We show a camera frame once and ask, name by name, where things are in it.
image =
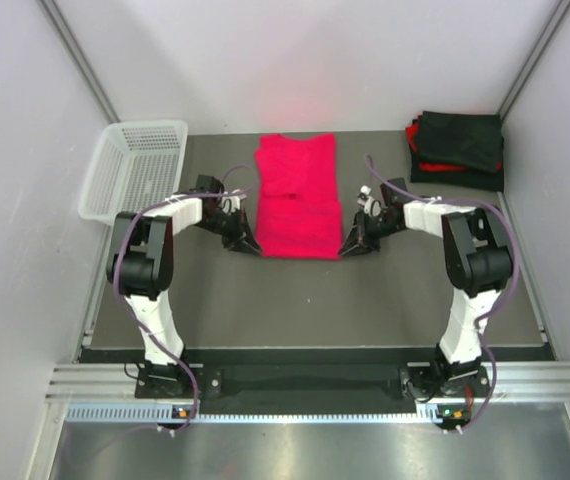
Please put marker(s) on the aluminium corner post right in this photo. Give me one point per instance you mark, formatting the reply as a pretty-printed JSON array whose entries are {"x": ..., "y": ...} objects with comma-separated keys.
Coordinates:
[{"x": 542, "y": 43}]

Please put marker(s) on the white plastic basket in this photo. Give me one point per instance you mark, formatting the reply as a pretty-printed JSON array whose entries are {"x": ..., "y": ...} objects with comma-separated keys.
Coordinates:
[{"x": 134, "y": 164}]

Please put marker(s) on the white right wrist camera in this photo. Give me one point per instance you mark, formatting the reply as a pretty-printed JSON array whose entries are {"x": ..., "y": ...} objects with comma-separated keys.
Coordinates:
[{"x": 367, "y": 203}]

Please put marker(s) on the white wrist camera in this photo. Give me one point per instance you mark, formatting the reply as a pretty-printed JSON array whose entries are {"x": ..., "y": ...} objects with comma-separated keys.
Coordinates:
[
  {"x": 367, "y": 203},
  {"x": 231, "y": 204}
]

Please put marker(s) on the aluminium frame rail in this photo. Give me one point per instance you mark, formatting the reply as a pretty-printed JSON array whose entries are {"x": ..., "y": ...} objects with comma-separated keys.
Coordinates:
[{"x": 529, "y": 382}]

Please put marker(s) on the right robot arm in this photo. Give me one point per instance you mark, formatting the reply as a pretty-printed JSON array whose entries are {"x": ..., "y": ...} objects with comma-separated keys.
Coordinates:
[{"x": 479, "y": 262}]

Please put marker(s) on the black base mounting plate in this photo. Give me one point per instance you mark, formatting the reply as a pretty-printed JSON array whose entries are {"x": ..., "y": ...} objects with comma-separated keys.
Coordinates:
[{"x": 324, "y": 389}]

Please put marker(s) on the slotted grey cable duct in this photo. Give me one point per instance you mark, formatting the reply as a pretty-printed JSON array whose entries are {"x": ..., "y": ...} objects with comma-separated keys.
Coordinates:
[{"x": 174, "y": 415}]

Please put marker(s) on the black folded t shirt top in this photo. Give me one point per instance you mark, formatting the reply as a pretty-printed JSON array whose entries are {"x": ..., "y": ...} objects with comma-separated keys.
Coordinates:
[{"x": 460, "y": 140}]

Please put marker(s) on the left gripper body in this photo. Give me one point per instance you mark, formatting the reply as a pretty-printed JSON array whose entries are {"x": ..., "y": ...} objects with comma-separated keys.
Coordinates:
[{"x": 229, "y": 226}]

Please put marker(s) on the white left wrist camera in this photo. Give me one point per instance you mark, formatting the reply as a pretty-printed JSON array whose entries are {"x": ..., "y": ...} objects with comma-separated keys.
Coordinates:
[{"x": 231, "y": 204}]

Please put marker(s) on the aluminium corner post left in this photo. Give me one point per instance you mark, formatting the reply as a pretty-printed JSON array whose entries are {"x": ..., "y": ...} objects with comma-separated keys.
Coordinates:
[{"x": 72, "y": 46}]

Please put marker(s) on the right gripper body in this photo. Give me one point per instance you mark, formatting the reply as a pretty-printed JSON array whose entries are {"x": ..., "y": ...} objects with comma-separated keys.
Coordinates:
[{"x": 374, "y": 228}]

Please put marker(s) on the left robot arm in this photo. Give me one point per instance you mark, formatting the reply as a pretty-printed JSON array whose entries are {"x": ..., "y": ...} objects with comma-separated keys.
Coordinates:
[{"x": 140, "y": 269}]

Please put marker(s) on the pink t shirt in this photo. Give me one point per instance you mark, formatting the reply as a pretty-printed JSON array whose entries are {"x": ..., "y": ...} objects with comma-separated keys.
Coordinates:
[{"x": 299, "y": 214}]

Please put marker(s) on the aluminium corner post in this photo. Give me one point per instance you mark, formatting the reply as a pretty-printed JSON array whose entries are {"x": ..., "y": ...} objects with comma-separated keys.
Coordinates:
[
  {"x": 72, "y": 46},
  {"x": 542, "y": 43}
]

